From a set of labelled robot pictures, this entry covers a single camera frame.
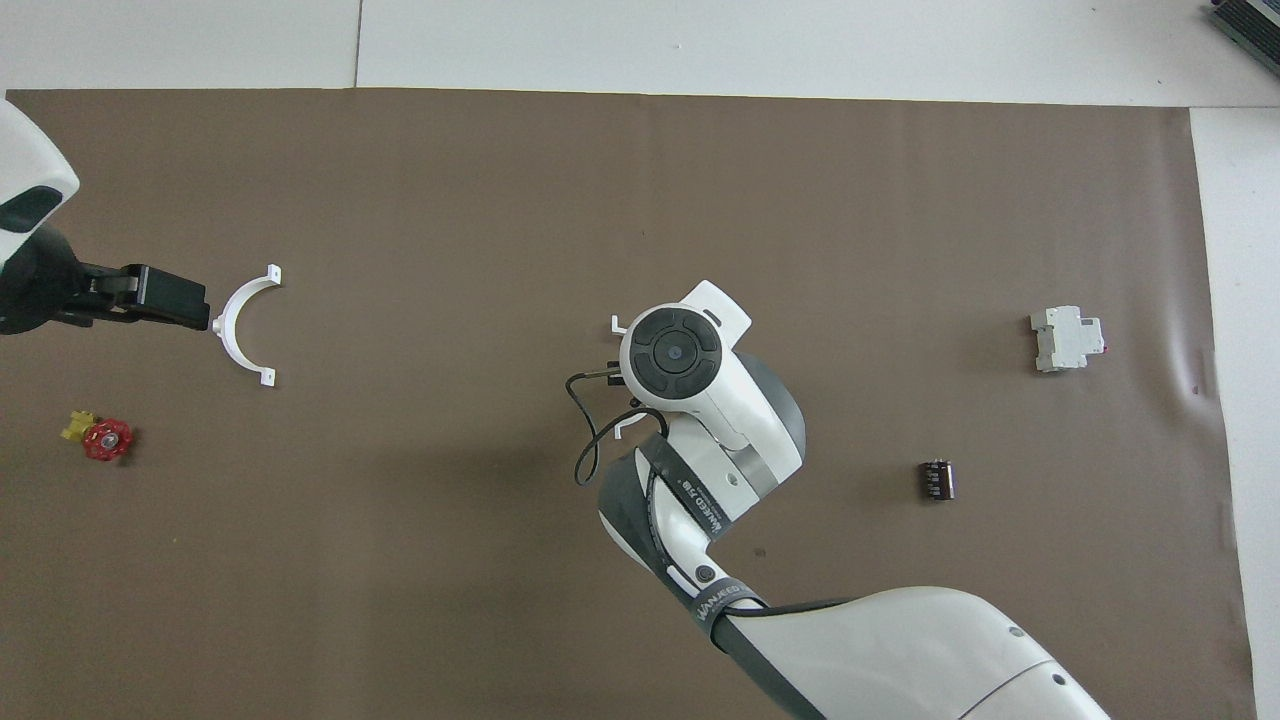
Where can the white circuit breaker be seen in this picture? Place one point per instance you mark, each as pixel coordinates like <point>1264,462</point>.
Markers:
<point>1062,340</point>

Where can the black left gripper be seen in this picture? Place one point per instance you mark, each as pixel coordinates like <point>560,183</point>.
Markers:
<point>45,290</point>

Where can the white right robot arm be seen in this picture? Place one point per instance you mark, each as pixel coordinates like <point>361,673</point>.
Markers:
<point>900,650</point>

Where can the black cylindrical capacitor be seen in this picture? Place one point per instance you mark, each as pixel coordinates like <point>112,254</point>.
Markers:
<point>937,480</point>

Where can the brown paper table mat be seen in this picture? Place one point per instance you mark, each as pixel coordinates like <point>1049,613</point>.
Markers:
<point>400,600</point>

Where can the gray ribbed device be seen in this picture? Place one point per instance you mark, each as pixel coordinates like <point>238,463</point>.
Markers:
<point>1250,25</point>

